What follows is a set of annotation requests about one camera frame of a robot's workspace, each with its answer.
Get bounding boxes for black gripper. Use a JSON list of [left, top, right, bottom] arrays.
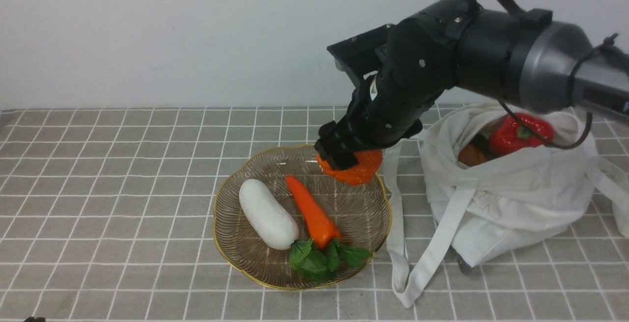
[[314, 0, 482, 171]]

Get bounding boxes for orange round vegetable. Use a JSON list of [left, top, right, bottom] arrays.
[[316, 149, 383, 186]]

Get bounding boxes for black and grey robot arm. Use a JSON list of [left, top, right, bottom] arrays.
[[314, 0, 628, 170]]

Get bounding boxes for brown vegetable in bag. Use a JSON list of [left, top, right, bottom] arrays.
[[458, 134, 494, 167]]

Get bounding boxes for white cloth bag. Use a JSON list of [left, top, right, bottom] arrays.
[[382, 102, 628, 308]]

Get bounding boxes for ribbed glass plate gold rim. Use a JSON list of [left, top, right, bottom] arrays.
[[213, 146, 392, 291]]

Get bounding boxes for white radish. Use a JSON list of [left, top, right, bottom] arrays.
[[239, 179, 299, 251]]

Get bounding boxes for orange carrot with green leaves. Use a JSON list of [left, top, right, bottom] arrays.
[[285, 175, 374, 283]]

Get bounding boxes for red bell pepper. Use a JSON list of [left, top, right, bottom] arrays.
[[489, 113, 554, 157]]

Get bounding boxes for grey checked tablecloth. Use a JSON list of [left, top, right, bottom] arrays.
[[0, 106, 628, 322]]

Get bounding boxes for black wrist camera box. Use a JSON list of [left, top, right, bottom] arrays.
[[327, 24, 393, 88]]

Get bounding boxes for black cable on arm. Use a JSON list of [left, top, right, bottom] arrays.
[[440, 0, 620, 150]]

